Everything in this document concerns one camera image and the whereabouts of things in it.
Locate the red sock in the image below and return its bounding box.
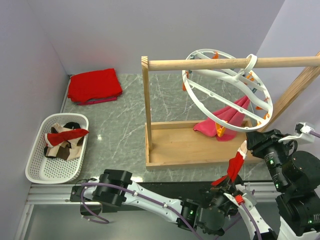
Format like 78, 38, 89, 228
211, 140, 248, 186
44, 128, 89, 147

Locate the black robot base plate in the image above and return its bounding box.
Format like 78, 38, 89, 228
69, 179, 241, 218

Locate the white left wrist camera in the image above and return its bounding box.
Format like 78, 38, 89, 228
223, 190, 257, 209

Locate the pink hanging cloth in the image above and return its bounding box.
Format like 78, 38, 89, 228
192, 96, 251, 143

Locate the white round clip hanger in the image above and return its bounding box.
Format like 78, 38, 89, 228
181, 54, 274, 132

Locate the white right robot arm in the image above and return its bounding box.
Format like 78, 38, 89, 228
219, 129, 320, 240

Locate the white perforated plastic basket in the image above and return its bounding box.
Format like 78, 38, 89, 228
25, 113, 89, 184

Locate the folded red cloth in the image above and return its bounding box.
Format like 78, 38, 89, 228
67, 68, 123, 105

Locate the orange clip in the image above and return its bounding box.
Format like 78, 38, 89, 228
181, 72, 190, 91
255, 97, 270, 111
212, 52, 219, 59

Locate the black striped sock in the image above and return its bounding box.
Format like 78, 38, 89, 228
63, 121, 81, 132

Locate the orange clip back left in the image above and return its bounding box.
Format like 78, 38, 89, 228
212, 52, 219, 59

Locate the cream brown striped sock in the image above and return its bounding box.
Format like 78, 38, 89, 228
44, 123, 84, 162

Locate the wooden clothes rack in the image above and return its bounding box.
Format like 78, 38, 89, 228
141, 49, 320, 168

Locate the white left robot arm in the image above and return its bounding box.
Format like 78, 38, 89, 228
70, 169, 238, 236

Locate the orange clip front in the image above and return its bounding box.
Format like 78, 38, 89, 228
181, 72, 190, 91

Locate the aluminium frame rail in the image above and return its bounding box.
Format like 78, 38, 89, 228
14, 186, 83, 240

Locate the orange clip right rim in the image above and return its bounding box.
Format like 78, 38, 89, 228
257, 113, 270, 126

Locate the orange clip back right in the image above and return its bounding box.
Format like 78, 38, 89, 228
255, 97, 270, 111

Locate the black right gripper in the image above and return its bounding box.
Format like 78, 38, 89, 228
244, 124, 294, 188

